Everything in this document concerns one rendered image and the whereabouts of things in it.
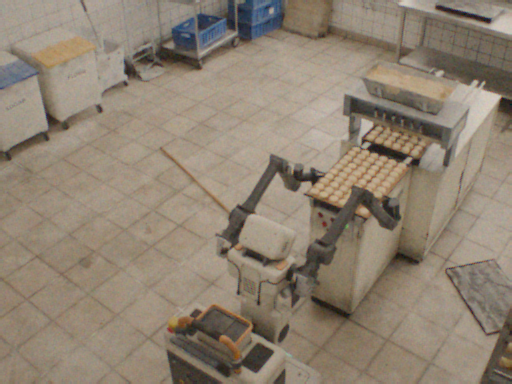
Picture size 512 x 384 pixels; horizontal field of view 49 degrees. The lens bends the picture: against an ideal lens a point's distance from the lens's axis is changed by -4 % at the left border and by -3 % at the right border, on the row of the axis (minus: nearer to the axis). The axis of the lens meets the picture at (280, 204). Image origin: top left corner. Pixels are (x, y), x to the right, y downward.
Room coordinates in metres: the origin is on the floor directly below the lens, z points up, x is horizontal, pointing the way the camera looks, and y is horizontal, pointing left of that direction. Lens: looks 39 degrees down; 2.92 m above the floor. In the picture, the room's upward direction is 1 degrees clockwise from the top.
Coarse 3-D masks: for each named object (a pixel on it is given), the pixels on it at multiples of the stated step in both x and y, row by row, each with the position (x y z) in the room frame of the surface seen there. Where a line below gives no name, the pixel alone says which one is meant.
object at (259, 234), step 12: (252, 216) 1.96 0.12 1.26; (252, 228) 1.92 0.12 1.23; (264, 228) 1.90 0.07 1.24; (276, 228) 1.89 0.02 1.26; (288, 228) 1.92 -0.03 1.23; (240, 240) 1.90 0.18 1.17; (252, 240) 1.88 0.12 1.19; (264, 240) 1.86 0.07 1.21; (276, 240) 1.84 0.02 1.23; (288, 240) 1.88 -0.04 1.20; (264, 252) 1.82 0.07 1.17; (276, 252) 1.81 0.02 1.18; (288, 252) 1.89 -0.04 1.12
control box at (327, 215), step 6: (318, 210) 2.52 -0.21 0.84; (324, 210) 2.52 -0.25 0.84; (318, 216) 2.52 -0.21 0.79; (324, 216) 2.50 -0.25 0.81; (330, 216) 2.48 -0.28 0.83; (336, 216) 2.47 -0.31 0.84; (318, 222) 2.52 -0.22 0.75; (330, 222) 2.48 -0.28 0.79; (348, 222) 2.42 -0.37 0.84; (324, 228) 2.50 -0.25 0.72; (348, 228) 2.41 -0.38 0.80; (342, 234) 2.43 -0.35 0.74; (348, 234) 2.41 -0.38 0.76; (348, 240) 2.41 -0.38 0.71
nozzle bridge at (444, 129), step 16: (352, 96) 3.24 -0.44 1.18; (368, 96) 3.23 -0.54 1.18; (352, 112) 3.27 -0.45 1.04; (368, 112) 3.26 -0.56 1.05; (400, 112) 3.05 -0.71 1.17; (416, 112) 3.05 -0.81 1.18; (448, 112) 3.06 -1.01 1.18; (464, 112) 3.06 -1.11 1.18; (352, 128) 3.34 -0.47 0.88; (400, 128) 3.08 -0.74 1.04; (416, 128) 3.08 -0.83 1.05; (432, 128) 3.02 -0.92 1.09; (448, 128) 2.88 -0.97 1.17; (464, 128) 3.12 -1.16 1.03; (448, 144) 2.88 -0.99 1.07; (448, 160) 2.96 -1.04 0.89
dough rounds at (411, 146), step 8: (376, 128) 3.27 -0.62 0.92; (384, 128) 3.30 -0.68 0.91; (368, 136) 3.17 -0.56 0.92; (376, 136) 3.20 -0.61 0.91; (384, 136) 3.18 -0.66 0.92; (392, 136) 3.19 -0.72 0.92; (400, 136) 3.21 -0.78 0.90; (384, 144) 3.10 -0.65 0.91; (392, 144) 3.11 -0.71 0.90; (400, 144) 3.10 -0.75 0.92; (408, 144) 3.09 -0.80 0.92; (416, 144) 3.12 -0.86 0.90; (424, 144) 3.09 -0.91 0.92; (408, 152) 3.02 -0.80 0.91; (416, 152) 3.00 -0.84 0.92
